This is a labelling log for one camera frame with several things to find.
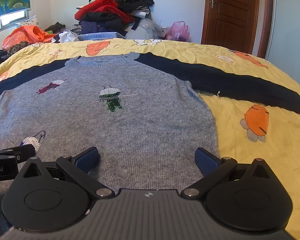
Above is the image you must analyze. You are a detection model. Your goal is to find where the window frame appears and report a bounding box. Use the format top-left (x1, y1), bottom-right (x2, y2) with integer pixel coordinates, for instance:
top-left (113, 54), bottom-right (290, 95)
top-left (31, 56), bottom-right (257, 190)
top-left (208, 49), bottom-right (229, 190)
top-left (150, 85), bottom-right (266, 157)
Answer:
top-left (0, 7), bottom-right (32, 34)

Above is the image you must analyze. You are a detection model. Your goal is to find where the red garment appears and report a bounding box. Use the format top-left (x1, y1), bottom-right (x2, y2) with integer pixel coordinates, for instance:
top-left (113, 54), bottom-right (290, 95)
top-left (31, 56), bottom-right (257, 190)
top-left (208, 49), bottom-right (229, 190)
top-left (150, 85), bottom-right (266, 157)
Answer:
top-left (74, 0), bottom-right (135, 24)

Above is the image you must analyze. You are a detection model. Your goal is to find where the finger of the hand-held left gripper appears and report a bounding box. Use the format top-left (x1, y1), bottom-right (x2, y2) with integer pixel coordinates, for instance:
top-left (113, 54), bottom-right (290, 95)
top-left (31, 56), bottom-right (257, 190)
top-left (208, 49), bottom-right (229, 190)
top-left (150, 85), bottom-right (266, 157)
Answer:
top-left (0, 144), bottom-right (36, 164)

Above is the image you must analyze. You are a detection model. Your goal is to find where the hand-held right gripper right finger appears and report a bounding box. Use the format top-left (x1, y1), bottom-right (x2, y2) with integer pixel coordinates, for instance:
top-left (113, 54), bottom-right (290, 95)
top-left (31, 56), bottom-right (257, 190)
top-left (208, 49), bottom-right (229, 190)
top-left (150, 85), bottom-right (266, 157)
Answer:
top-left (180, 147), bottom-right (280, 201)

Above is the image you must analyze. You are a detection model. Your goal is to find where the olive green garment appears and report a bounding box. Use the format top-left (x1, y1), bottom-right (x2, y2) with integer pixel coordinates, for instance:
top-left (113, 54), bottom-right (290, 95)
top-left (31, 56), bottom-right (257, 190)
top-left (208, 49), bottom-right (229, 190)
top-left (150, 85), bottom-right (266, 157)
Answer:
top-left (44, 22), bottom-right (66, 34)

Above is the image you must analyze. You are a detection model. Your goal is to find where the brown wooden door frame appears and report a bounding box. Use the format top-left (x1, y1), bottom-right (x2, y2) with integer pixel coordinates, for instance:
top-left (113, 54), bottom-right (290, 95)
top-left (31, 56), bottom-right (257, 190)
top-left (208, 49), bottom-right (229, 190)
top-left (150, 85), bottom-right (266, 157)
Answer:
top-left (256, 0), bottom-right (276, 59)

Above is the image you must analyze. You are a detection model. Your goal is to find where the pink plastic bag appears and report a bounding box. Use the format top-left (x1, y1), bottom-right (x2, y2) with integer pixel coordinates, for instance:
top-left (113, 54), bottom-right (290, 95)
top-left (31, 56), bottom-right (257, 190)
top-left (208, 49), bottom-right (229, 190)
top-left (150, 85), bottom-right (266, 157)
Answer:
top-left (164, 21), bottom-right (191, 42)

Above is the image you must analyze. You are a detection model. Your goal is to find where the clear plastic bag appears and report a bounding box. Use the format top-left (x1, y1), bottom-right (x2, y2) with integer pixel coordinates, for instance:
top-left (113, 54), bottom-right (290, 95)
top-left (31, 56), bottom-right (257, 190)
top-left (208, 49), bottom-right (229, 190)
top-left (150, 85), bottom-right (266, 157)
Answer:
top-left (126, 17), bottom-right (163, 40)

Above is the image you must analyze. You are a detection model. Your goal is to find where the leopard print cloth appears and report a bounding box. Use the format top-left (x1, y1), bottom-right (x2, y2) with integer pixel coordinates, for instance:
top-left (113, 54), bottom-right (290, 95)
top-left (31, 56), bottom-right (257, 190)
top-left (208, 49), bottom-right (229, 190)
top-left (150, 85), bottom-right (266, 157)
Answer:
top-left (6, 42), bottom-right (31, 56)

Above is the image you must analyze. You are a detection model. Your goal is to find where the brown wooden door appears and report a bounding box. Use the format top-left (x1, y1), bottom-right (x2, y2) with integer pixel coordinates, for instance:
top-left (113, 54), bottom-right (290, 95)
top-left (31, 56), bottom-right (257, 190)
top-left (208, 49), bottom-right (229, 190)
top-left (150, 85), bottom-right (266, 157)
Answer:
top-left (201, 0), bottom-right (261, 55)

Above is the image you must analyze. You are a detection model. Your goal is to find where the navy garment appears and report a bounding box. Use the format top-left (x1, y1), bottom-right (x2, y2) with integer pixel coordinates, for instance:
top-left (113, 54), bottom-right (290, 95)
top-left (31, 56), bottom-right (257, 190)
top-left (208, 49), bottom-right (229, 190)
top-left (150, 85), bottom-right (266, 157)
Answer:
top-left (79, 12), bottom-right (127, 34)

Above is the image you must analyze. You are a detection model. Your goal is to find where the blue knit cloth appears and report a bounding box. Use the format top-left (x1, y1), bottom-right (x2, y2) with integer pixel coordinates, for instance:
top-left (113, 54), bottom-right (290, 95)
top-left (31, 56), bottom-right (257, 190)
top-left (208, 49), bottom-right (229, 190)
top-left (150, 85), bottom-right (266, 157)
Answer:
top-left (77, 32), bottom-right (126, 41)

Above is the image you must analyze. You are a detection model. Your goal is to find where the orange plastic bag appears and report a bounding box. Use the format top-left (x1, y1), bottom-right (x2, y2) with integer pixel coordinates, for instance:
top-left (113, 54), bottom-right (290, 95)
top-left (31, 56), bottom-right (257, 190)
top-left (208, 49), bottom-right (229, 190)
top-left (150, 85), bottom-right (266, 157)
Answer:
top-left (2, 26), bottom-right (57, 51)

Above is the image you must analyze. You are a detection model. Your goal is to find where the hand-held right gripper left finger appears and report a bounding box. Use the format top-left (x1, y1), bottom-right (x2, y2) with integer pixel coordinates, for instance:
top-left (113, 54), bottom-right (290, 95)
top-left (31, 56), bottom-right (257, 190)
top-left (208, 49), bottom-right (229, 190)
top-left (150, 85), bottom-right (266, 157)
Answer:
top-left (15, 146), bottom-right (115, 201)

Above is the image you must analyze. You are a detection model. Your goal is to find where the grey sweater with navy sleeves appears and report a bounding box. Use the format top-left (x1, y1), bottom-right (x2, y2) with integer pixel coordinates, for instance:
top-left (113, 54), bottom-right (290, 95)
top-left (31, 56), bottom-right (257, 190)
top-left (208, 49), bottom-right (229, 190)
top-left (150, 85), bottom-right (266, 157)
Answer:
top-left (0, 52), bottom-right (300, 230)

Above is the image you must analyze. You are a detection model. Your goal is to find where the white crumpled cloth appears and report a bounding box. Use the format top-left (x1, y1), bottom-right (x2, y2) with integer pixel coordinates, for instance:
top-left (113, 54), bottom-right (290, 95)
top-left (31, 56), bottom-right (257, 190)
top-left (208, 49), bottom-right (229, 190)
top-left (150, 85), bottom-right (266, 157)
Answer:
top-left (52, 30), bottom-right (79, 43)

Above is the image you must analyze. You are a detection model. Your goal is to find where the yellow flower print blanket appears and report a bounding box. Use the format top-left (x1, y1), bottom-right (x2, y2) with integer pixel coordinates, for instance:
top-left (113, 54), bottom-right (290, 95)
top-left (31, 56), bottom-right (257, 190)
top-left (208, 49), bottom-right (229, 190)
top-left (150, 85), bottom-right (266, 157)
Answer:
top-left (0, 38), bottom-right (300, 233)

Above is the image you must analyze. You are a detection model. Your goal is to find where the floral print pillow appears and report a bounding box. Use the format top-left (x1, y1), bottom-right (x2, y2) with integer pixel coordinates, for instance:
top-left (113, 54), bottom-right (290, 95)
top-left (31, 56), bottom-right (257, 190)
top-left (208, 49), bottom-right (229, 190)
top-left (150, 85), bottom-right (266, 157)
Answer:
top-left (15, 15), bottom-right (40, 29)

